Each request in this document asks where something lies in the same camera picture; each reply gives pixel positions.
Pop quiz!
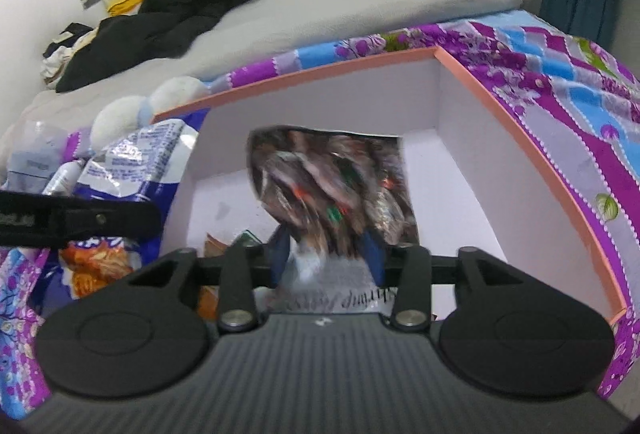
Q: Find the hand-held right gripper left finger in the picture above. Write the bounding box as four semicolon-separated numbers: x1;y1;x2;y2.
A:
127;226;292;334

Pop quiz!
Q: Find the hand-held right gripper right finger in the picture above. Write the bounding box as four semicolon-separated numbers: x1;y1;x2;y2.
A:
361;228;524;331

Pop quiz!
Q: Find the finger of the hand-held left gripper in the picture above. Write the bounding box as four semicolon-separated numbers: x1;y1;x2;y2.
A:
0;192;162;249

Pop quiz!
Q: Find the white label dark snack packet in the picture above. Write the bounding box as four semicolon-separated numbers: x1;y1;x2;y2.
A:
247;124;420;316

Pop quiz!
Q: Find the blue and white snack bag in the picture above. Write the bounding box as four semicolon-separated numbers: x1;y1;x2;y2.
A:
75;118;212;207

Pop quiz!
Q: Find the pink cardboard box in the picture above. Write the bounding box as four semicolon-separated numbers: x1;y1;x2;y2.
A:
150;45;628;325

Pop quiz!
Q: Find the white tube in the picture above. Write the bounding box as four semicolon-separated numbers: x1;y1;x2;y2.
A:
42;161;84;196

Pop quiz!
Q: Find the clear plastic bag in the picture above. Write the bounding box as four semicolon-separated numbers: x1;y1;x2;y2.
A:
4;121;72;194

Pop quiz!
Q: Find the white and blue plush toy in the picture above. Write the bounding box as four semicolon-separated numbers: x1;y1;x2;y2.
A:
94;76;212;151

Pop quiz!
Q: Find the pile of clothes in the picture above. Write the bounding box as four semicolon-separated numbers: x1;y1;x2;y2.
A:
40;21;103;89

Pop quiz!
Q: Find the yellow pillow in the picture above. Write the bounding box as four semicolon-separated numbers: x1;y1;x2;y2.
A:
107;0;147;18

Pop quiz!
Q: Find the black jacket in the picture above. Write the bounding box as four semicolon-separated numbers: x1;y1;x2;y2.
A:
55;0;267;93

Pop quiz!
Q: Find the grey duvet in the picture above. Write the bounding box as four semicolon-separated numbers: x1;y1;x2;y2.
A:
0;0;539;165

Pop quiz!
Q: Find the purple floral bedsheet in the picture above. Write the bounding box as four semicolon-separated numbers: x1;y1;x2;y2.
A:
0;9;640;421

